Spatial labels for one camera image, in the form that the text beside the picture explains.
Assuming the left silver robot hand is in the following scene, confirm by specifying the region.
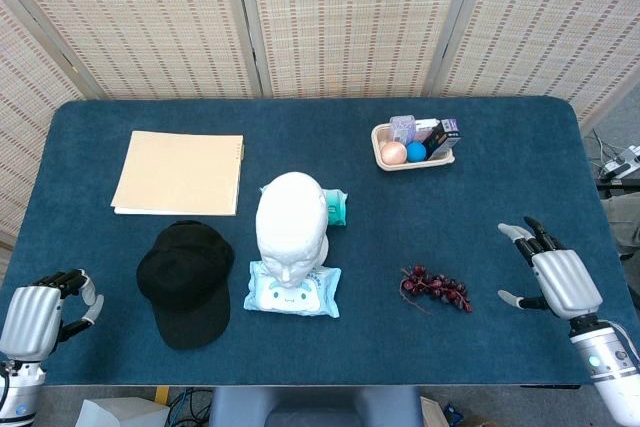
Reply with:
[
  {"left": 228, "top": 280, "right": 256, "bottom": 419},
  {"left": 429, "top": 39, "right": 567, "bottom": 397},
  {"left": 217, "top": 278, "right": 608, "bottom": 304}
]
[{"left": 0, "top": 268, "right": 105, "bottom": 362}]

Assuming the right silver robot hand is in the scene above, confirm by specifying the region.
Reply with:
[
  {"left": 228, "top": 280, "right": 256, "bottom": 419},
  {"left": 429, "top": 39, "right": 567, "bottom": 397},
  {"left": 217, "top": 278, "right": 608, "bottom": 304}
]
[{"left": 497, "top": 216, "right": 604, "bottom": 321}]

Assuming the black fabric cap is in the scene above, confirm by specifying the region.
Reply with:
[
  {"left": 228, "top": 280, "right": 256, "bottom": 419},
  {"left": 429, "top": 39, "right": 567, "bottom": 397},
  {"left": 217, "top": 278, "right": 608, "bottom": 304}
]
[{"left": 136, "top": 220, "right": 236, "bottom": 351}]

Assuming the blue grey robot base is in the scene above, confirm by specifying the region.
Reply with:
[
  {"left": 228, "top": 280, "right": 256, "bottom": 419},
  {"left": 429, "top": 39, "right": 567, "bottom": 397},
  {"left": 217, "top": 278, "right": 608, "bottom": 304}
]
[{"left": 208, "top": 385, "right": 422, "bottom": 427}]

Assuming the blue cartoon wet wipes pack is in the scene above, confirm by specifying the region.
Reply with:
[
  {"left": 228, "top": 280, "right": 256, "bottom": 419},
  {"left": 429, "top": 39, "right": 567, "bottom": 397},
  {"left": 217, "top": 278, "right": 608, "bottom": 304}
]
[{"left": 243, "top": 260, "right": 343, "bottom": 319}]

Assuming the white foam mannequin head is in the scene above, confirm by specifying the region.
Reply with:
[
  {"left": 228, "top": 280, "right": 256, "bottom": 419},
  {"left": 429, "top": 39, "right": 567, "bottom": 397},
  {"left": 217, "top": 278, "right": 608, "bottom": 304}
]
[{"left": 255, "top": 170, "right": 331, "bottom": 284}]

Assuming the dark red grape bunch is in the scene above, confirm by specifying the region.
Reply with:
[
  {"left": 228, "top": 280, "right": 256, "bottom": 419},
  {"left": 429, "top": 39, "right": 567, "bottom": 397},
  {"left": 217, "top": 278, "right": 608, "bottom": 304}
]
[{"left": 399, "top": 264, "right": 474, "bottom": 316}]

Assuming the blue table cloth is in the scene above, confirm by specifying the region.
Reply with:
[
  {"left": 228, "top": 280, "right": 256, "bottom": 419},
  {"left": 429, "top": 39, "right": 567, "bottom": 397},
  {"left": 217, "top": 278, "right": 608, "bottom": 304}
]
[{"left": 0, "top": 95, "right": 622, "bottom": 388}]

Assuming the white power strip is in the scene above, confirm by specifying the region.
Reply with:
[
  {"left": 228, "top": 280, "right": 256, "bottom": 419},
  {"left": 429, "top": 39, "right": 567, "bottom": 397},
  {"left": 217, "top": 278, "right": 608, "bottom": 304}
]
[{"left": 602, "top": 144, "right": 640, "bottom": 178}]

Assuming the purple grey box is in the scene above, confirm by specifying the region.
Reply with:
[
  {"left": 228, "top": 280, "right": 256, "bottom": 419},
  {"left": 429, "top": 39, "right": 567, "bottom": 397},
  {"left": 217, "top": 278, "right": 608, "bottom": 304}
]
[{"left": 439, "top": 117, "right": 462, "bottom": 153}]

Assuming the black gold print box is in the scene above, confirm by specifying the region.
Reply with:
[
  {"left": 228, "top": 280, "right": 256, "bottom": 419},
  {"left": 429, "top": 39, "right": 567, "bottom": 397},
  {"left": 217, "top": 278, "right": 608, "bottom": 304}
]
[{"left": 424, "top": 119, "right": 454, "bottom": 161}]

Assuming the beige plastic tray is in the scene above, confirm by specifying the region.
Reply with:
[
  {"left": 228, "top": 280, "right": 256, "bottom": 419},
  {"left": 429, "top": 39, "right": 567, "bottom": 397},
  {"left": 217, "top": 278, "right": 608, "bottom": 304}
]
[{"left": 370, "top": 122, "right": 456, "bottom": 173}]

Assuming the pink white box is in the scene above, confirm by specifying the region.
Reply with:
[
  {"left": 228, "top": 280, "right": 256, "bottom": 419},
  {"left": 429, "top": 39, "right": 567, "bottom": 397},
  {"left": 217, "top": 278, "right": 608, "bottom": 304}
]
[{"left": 413, "top": 118, "right": 441, "bottom": 146}]

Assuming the yellow paper notebook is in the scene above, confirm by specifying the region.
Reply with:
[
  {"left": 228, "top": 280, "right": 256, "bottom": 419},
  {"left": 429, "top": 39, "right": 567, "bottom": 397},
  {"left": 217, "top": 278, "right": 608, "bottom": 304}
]
[{"left": 110, "top": 130, "right": 246, "bottom": 217}]

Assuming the peach ball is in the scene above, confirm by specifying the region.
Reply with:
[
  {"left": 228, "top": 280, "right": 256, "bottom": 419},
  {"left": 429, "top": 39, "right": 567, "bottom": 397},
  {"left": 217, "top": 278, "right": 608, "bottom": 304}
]
[{"left": 380, "top": 140, "right": 408, "bottom": 166}]

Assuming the translucent purple box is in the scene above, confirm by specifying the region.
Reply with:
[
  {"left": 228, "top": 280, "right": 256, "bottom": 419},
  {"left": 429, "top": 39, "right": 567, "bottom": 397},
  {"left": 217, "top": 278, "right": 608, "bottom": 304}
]
[{"left": 389, "top": 115, "right": 417, "bottom": 144}]

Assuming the green tissue pack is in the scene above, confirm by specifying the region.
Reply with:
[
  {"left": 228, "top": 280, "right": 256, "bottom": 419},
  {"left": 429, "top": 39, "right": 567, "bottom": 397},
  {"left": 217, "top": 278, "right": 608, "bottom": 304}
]
[{"left": 322, "top": 187, "right": 350, "bottom": 228}]

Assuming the blue cable bundle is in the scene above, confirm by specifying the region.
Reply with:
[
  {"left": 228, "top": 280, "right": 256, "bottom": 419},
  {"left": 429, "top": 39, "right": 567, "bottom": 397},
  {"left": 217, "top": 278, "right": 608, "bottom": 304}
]
[{"left": 167, "top": 386, "right": 214, "bottom": 427}]

